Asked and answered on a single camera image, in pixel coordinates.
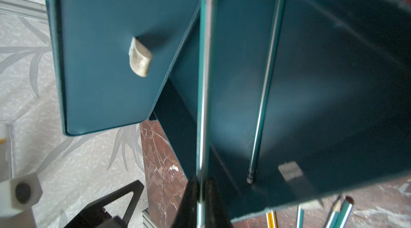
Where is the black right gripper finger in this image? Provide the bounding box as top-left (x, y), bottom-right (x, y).
top-left (205, 178), bottom-right (232, 228)

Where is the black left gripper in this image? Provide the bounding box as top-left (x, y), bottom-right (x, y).
top-left (66, 177), bottom-right (198, 228)

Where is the green pencil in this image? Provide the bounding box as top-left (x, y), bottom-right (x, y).
top-left (296, 205), bottom-right (304, 228)
top-left (247, 0), bottom-right (286, 184)
top-left (196, 0), bottom-right (218, 228)

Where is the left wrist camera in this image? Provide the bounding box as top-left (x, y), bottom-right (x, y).
top-left (1, 172), bottom-right (43, 228)

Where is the teal pull-out drawer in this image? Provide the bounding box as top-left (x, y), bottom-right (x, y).
top-left (46, 0), bottom-right (200, 136)
top-left (153, 0), bottom-right (411, 223)

